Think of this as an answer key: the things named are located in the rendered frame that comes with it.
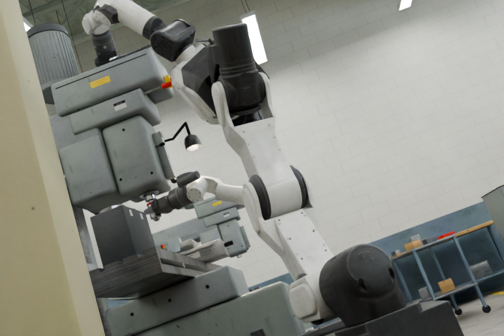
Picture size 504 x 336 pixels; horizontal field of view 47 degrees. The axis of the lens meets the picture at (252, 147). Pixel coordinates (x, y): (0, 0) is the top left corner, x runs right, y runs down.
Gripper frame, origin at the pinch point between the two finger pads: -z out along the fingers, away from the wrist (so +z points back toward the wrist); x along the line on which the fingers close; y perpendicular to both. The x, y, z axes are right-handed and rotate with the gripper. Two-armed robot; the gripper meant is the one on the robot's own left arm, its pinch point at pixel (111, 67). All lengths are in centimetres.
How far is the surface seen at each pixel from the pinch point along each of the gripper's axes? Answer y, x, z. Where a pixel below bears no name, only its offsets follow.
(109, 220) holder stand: -93, -15, 2
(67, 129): -24.8, -24.8, -8.1
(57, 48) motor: 10.9, -20.1, 9.9
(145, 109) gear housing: -31.7, 8.4, -4.1
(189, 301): -104, 3, -39
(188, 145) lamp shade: -40, 22, -23
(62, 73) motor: 0.2, -20.7, 3.5
